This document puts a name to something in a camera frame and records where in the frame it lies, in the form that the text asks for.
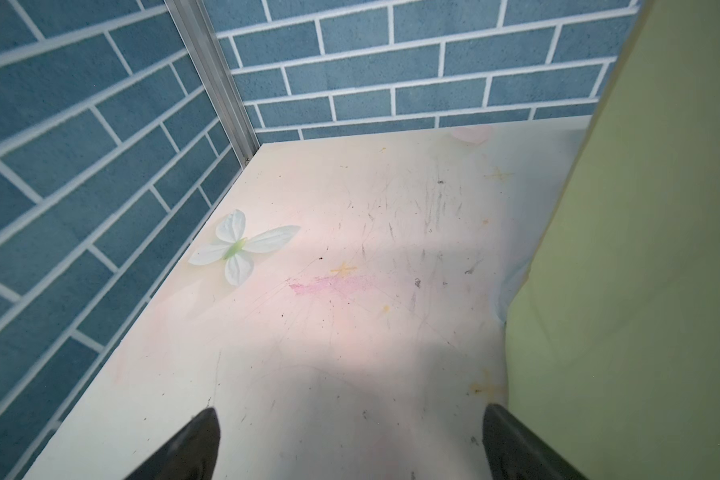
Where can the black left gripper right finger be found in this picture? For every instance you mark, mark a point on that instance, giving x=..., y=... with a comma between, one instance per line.
x=513, y=451

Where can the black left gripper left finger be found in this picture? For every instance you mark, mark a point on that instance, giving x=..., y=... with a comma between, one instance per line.
x=190, y=454

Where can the green floral paper bag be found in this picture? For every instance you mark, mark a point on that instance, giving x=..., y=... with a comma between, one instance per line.
x=613, y=340

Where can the aluminium left corner post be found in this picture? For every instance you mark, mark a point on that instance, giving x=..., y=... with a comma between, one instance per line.
x=196, y=31

